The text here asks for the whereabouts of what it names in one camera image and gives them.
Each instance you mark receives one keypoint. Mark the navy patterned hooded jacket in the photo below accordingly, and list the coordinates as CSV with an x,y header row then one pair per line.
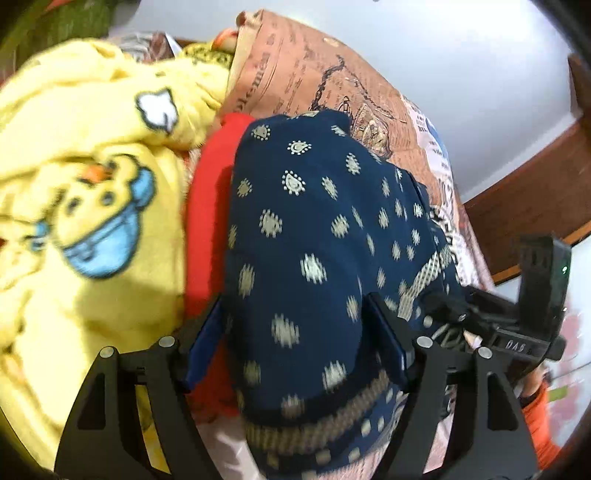
x,y
316,223

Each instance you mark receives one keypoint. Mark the green floral storage box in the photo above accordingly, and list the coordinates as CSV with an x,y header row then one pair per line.
x,y
28,27

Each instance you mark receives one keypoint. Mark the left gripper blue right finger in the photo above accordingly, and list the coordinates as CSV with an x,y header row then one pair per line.
x,y
392,337

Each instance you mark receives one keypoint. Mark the newspaper print bed cover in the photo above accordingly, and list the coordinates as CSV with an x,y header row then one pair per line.
x,y
282,67

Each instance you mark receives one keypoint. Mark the person's right hand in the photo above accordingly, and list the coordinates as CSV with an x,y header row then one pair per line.
x,y
533,382

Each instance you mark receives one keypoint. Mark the orange right sleeve forearm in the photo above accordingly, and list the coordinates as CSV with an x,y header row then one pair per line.
x,y
535,409

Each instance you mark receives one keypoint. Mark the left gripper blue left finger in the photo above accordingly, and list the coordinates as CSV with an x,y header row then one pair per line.
x,y
202,335

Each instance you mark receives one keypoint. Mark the yellow duck print blanket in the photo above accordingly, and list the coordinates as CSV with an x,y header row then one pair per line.
x,y
94,176

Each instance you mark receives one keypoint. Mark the wooden door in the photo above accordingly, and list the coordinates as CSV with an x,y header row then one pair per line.
x,y
550,193

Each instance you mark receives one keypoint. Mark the red folded garment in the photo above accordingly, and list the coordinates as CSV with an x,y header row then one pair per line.
x,y
206,242

